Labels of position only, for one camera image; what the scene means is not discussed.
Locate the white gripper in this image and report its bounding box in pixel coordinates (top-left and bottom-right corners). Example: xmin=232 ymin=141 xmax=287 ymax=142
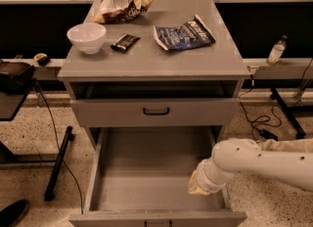
xmin=188 ymin=158 xmax=235 ymax=196

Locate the grey drawer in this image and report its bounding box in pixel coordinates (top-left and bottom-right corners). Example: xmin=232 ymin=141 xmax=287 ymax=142
xmin=69 ymin=126 xmax=246 ymax=227
xmin=70 ymin=98 xmax=238 ymax=127

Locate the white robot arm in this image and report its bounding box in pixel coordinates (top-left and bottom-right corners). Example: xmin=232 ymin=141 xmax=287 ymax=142
xmin=188 ymin=138 xmax=313 ymax=196

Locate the grey drawer cabinet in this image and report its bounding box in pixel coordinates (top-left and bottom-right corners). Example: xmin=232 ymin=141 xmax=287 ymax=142
xmin=58 ymin=0 xmax=248 ymax=145

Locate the grey top drawer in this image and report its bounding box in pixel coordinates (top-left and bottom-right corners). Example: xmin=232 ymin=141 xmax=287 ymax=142
xmin=70 ymin=98 xmax=238 ymax=127

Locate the black power adapter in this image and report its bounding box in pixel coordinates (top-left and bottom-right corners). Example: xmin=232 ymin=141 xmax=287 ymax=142
xmin=259 ymin=129 xmax=278 ymax=141

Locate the black stand leg right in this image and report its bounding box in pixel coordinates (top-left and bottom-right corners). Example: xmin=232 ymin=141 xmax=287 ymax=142
xmin=270 ymin=87 xmax=306 ymax=139

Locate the clear plastic bottle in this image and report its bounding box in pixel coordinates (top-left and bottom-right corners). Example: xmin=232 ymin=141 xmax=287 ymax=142
xmin=266 ymin=35 xmax=289 ymax=66

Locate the blue chip bag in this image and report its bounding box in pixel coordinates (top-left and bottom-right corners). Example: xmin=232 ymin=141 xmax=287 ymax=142
xmin=154 ymin=15 xmax=216 ymax=51

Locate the small black snack packet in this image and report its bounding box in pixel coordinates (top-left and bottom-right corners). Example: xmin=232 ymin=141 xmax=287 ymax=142
xmin=111 ymin=34 xmax=139 ymax=53

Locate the white bowl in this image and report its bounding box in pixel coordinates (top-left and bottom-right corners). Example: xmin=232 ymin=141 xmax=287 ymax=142
xmin=67 ymin=23 xmax=107 ymax=54

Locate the black shoe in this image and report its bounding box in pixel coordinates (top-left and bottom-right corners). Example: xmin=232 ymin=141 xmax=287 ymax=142
xmin=0 ymin=200 xmax=28 ymax=227

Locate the brown chip bag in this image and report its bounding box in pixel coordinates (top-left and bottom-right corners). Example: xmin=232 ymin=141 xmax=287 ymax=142
xmin=92 ymin=0 xmax=154 ymax=23

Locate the yellow black tape measure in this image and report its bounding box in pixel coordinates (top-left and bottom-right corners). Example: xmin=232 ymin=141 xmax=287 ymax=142
xmin=33 ymin=53 xmax=50 ymax=67

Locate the black side table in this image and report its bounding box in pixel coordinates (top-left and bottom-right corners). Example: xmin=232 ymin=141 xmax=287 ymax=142
xmin=0 ymin=78 xmax=74 ymax=202

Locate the black bag on table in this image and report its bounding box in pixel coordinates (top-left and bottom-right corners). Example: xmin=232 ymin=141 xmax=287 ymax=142
xmin=0 ymin=61 xmax=35 ymax=94

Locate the black power cable right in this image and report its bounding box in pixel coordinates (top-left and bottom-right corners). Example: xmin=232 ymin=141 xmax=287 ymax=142
xmin=238 ymin=73 xmax=284 ymax=141

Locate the black cable left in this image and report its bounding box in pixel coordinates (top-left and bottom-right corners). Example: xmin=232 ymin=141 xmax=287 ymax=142
xmin=33 ymin=81 xmax=85 ymax=215

